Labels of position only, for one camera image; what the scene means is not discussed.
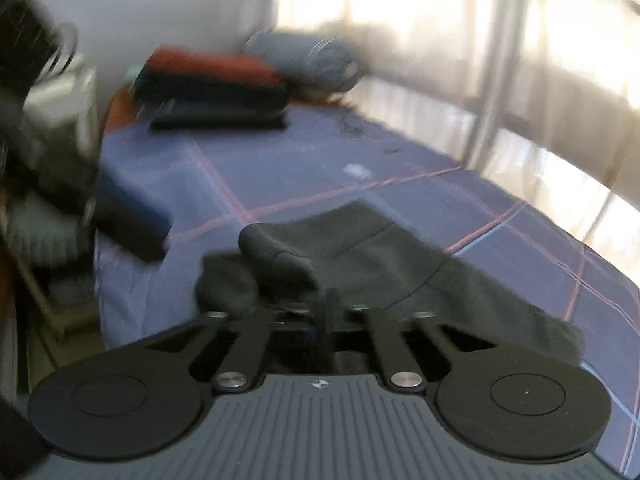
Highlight stack of folded clothes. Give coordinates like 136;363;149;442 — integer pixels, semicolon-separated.
131;46;290;130

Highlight grey bolster pillow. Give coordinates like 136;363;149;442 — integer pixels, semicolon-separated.
243;29;367;94

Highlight dark grey pants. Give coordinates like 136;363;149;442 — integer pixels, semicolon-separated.
194;200;585;364

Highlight blue checked bed sheet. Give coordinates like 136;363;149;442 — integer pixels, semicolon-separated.
96;106;639;477

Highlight beige sheer curtain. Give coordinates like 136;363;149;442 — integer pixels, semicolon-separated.
276;0;639;278

